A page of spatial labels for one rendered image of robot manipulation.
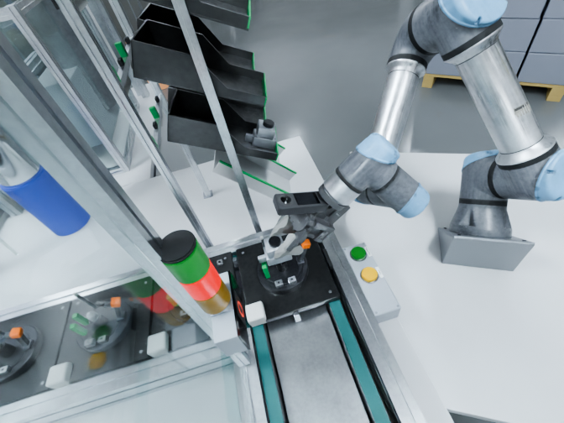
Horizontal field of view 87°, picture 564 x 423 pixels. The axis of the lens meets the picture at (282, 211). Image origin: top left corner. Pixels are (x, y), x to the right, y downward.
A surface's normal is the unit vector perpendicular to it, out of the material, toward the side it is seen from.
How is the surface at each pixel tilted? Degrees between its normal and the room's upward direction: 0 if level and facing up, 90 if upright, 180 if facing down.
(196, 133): 90
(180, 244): 0
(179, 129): 90
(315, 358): 0
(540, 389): 0
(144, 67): 90
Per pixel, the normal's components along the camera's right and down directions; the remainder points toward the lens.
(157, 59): 0.07, 0.74
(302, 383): -0.15, -0.65
